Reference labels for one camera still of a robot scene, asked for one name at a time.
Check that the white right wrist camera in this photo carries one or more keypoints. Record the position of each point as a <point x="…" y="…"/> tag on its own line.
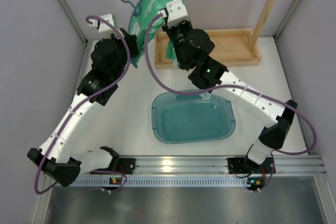
<point x="174" y="13"/>

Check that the dark teal plastic hanger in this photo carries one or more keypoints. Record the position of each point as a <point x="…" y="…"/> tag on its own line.
<point x="136" y="7"/>

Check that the green white tie-dye trousers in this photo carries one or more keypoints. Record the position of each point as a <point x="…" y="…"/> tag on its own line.
<point x="140" y="19"/>

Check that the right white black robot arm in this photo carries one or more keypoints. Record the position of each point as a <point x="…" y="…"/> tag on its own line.
<point x="277" y="119"/>

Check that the wooden rack base tray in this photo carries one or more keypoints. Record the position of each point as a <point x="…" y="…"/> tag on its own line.
<point x="231" y="49"/>

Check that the aluminium frame corner profile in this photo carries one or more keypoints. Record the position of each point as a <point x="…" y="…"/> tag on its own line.
<point x="286" y="18"/>

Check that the aluminium mounting rail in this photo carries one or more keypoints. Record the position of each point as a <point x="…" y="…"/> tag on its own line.
<point x="201" y="171"/>

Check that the teal plastic basin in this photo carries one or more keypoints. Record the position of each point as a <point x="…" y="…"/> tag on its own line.
<point x="178" y="119"/>

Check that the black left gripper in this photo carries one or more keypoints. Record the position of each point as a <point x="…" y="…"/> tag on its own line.
<point x="132" y="43"/>

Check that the left aluminium frame profile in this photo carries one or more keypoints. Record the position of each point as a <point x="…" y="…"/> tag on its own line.
<point x="69" y="14"/>

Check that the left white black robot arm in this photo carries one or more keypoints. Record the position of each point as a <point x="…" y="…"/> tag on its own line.
<point x="55" y="156"/>

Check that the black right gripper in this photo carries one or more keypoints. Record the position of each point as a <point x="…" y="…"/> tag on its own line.
<point x="171" y="32"/>

